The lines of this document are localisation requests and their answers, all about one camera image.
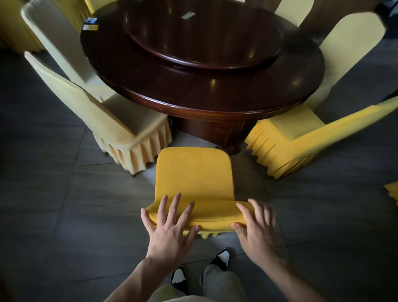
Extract black and white shoe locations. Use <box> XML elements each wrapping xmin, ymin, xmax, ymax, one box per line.
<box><xmin>170</xmin><ymin>265</ymin><xmax>189</xmax><ymax>295</ymax></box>
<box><xmin>200</xmin><ymin>248</ymin><xmax>231</xmax><ymax>285</ymax></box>

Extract black and white left shoe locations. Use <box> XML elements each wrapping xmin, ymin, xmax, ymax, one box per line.
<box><xmin>170</xmin><ymin>265</ymin><xmax>189</xmax><ymax>295</ymax></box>

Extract person's right hand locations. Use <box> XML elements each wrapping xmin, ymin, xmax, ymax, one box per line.
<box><xmin>231</xmin><ymin>198</ymin><xmax>282</xmax><ymax>269</ymax></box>

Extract bright yellow covered chair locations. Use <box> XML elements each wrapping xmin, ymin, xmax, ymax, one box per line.
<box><xmin>146</xmin><ymin>147</ymin><xmax>258</xmax><ymax>239</ymax></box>

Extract person's left hand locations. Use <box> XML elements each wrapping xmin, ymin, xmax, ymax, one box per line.
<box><xmin>141</xmin><ymin>192</ymin><xmax>201</xmax><ymax>265</ymax></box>

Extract dark wooden round table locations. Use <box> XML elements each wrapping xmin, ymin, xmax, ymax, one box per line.
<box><xmin>80</xmin><ymin>0</ymin><xmax>325</xmax><ymax>156</ymax></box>

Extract person's left forearm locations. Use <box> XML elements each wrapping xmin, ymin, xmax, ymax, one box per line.
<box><xmin>104</xmin><ymin>257</ymin><xmax>185</xmax><ymax>302</ymax></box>

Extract person's right forearm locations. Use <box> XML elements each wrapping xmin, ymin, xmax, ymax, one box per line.
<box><xmin>264</xmin><ymin>260</ymin><xmax>327</xmax><ymax>302</ymax></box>

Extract dark wooden turntable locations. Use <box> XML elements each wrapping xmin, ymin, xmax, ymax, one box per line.
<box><xmin>124</xmin><ymin>0</ymin><xmax>283</xmax><ymax>69</ymax></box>

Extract yellow skirted covered chair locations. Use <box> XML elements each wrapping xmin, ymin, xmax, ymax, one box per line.
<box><xmin>245</xmin><ymin>96</ymin><xmax>398</xmax><ymax>180</ymax></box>

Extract black and white right shoe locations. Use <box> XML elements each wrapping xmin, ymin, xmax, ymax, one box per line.
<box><xmin>200</xmin><ymin>248</ymin><xmax>231</xmax><ymax>285</ymax></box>

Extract light grey trousers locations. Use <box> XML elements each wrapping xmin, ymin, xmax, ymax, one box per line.
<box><xmin>148</xmin><ymin>264</ymin><xmax>248</xmax><ymax>302</ymax></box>

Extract pale yellow covered chair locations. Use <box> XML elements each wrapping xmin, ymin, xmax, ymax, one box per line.
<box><xmin>274</xmin><ymin>0</ymin><xmax>314</xmax><ymax>27</ymax></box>
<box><xmin>24</xmin><ymin>51</ymin><xmax>173</xmax><ymax>175</ymax></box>
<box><xmin>21</xmin><ymin>0</ymin><xmax>116</xmax><ymax>102</ymax></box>
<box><xmin>305</xmin><ymin>12</ymin><xmax>386</xmax><ymax>112</ymax></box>

